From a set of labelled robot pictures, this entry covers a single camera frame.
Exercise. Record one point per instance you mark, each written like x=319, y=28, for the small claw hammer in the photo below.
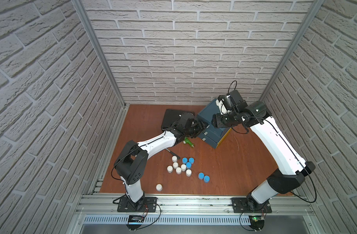
x=173, y=154

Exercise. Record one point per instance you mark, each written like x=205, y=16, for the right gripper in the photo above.
x=217, y=122

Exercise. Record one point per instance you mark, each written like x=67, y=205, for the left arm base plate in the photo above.
x=145, y=204

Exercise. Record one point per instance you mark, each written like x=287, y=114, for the blue paint can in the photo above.
x=206, y=179
x=201, y=176
x=191, y=160
x=188, y=165
x=184, y=160

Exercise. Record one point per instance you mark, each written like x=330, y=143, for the black plastic tool case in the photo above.
x=178, y=118

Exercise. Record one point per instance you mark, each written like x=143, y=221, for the aluminium front rail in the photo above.
x=106, y=204

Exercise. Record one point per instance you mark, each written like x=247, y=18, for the teal drawer cabinet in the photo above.
x=211, y=135

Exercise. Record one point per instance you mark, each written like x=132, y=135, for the right controller board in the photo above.
x=256, y=223

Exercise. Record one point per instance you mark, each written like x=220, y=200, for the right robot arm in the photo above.
x=292, y=168

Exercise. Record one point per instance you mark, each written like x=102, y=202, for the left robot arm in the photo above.
x=131, y=163

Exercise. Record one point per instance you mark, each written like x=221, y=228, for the left controller board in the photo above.
x=134, y=222

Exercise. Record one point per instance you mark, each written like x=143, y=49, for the controller board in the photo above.
x=256, y=223
x=134, y=222

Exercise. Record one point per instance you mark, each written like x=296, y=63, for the green plastic faucet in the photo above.
x=188, y=142

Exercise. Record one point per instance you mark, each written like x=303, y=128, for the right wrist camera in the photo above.
x=231, y=101

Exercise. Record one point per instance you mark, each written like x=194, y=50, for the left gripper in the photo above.
x=196, y=127

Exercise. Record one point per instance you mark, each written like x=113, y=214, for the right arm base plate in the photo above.
x=248, y=205

